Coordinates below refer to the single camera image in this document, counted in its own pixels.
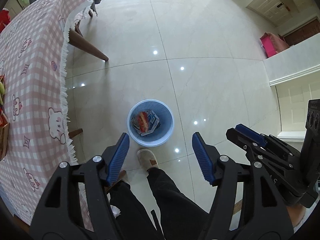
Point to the pink grey checkered tablecloth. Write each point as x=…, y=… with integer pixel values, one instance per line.
x=34, y=49

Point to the person's right hand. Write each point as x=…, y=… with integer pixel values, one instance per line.
x=297, y=214

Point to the blue plastic trash bin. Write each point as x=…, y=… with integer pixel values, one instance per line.
x=164, y=130

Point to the pink small stool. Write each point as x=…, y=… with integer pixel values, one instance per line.
x=272, y=44

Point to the person's right slipper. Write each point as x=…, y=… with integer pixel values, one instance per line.
x=147, y=159

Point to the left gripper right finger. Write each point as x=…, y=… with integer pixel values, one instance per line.
x=264, y=214

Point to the wooden table leg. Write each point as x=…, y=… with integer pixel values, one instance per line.
x=76, y=40

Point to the wooden chair near camera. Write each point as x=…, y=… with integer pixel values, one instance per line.
x=74, y=133

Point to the person's black trouser legs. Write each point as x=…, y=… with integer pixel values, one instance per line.
x=181, y=218

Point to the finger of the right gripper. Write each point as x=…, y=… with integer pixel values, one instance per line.
x=239, y=137
x=251, y=134

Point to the green snack wrapper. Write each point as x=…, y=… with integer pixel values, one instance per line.
x=2, y=93

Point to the white wall cabinet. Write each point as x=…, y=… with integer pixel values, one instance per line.
x=279, y=12

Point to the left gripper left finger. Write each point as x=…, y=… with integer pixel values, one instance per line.
x=58, y=213

